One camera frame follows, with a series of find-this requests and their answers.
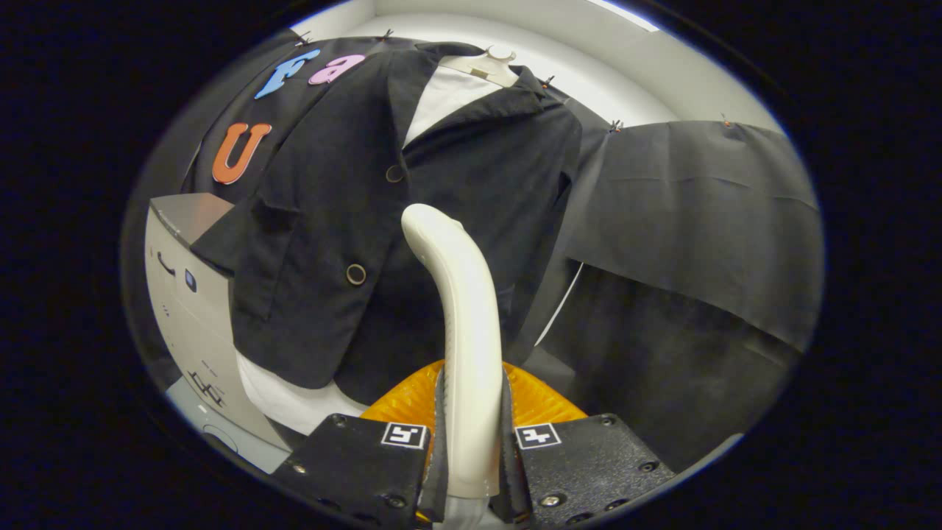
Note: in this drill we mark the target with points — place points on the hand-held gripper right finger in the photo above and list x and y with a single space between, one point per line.
515 486

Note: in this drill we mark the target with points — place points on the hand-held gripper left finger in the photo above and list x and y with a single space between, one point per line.
433 486

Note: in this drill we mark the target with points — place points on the black suit jacket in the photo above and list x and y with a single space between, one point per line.
324 206

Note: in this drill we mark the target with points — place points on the grey cabinet unit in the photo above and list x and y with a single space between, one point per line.
184 294

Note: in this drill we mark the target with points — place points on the black backdrop cloth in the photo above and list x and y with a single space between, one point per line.
699 221

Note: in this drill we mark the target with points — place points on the white mannequin torso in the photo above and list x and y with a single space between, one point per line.
449 96

